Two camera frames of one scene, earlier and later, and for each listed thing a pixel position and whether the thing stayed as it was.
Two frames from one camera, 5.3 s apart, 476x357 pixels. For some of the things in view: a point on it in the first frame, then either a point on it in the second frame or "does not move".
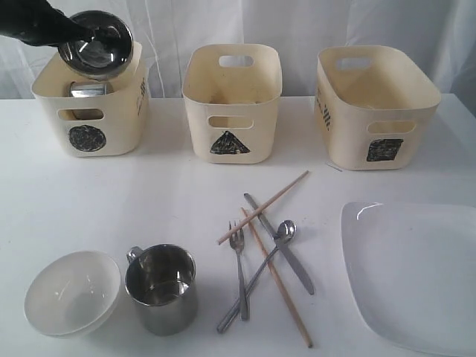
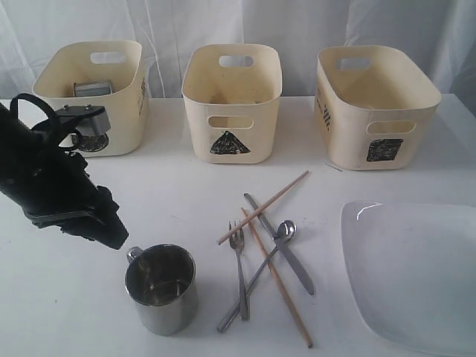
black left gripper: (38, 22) to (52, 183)
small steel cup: (77, 89) does not move
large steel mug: (161, 280) does not move
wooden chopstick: (223, 239) does not move
